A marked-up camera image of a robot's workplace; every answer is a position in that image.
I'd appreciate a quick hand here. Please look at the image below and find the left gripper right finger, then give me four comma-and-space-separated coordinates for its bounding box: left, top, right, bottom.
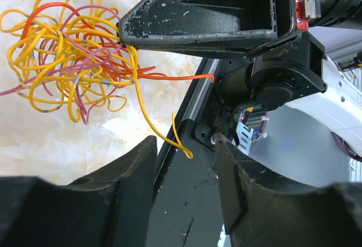
216, 141, 361, 246

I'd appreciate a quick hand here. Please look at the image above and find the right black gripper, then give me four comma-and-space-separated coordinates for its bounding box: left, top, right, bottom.
119, 0, 327, 109

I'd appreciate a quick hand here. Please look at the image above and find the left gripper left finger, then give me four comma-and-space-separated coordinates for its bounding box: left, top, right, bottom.
1, 136, 157, 246

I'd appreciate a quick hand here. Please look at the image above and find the yellow orange wire bundle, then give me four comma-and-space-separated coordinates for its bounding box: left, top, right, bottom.
0, 0, 215, 160

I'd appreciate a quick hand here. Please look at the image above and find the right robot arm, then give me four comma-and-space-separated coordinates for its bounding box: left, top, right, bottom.
118, 0, 361, 145

